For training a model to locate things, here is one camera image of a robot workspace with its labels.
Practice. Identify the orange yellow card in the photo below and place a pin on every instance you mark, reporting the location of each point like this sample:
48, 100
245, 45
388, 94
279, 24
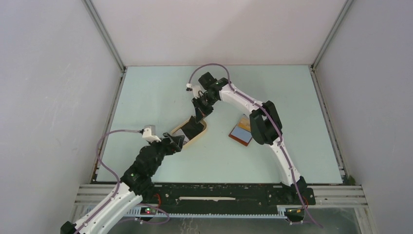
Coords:
244, 123

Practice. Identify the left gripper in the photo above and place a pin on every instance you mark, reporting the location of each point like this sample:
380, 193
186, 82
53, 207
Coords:
171, 147

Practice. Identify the black card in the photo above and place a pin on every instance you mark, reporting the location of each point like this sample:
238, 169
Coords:
192, 128

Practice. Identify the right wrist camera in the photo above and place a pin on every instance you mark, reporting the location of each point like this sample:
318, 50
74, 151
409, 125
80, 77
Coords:
195, 89

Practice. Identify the brown leather card holder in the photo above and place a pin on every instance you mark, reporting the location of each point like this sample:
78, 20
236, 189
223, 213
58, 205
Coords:
240, 135

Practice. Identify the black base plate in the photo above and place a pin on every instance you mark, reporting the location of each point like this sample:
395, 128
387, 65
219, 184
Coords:
226, 198

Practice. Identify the beige card tray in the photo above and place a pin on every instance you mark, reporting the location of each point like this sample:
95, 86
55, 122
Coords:
178, 132

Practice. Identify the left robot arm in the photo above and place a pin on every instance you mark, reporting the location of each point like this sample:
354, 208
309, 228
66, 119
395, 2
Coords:
133, 187

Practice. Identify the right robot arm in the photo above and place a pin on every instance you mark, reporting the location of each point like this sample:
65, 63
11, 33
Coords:
265, 123

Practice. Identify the aluminium frame rail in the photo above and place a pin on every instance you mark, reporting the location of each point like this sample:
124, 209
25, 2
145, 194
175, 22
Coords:
326, 196

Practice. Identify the white cable duct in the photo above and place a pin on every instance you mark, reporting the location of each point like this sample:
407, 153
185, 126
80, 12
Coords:
294, 215

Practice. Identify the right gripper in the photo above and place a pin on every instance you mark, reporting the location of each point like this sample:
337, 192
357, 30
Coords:
201, 111

